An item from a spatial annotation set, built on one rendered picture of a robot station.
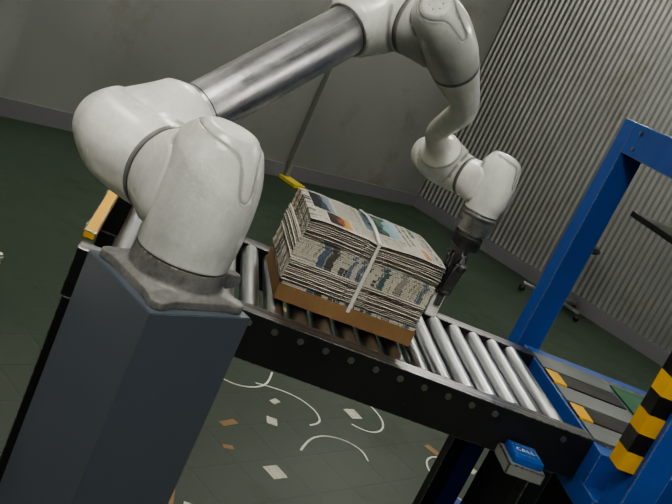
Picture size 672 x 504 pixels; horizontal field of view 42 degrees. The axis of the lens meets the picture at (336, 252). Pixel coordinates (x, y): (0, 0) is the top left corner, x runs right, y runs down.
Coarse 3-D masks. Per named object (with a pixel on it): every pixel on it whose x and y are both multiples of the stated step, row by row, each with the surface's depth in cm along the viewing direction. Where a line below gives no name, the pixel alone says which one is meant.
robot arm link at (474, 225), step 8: (464, 208) 216; (464, 216) 215; (472, 216) 214; (480, 216) 213; (456, 224) 218; (464, 224) 215; (472, 224) 214; (480, 224) 214; (488, 224) 214; (464, 232) 216; (472, 232) 214; (480, 232) 215; (488, 232) 216
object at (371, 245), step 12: (360, 216) 232; (372, 228) 226; (372, 240) 214; (384, 240) 220; (372, 252) 215; (384, 252) 215; (360, 264) 215; (360, 276) 216; (372, 276) 216; (348, 288) 216; (348, 300) 217; (360, 300) 218
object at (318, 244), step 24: (312, 192) 234; (288, 216) 230; (312, 216) 210; (336, 216) 219; (288, 240) 221; (312, 240) 211; (336, 240) 212; (360, 240) 213; (288, 264) 212; (312, 264) 213; (336, 264) 214; (312, 288) 215; (336, 288) 216
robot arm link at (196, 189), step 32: (192, 128) 132; (224, 128) 133; (160, 160) 133; (192, 160) 129; (224, 160) 129; (256, 160) 133; (128, 192) 139; (160, 192) 132; (192, 192) 129; (224, 192) 130; (256, 192) 135; (160, 224) 132; (192, 224) 130; (224, 224) 132; (160, 256) 133; (192, 256) 132; (224, 256) 135
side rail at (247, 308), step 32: (64, 288) 196; (256, 320) 202; (288, 320) 207; (256, 352) 205; (288, 352) 205; (320, 352) 206; (352, 352) 207; (320, 384) 209; (352, 384) 210; (384, 384) 210; (416, 384) 211; (448, 384) 213; (416, 416) 214; (448, 416) 215; (480, 416) 215; (512, 416) 216; (544, 416) 221; (544, 448) 220; (576, 448) 221
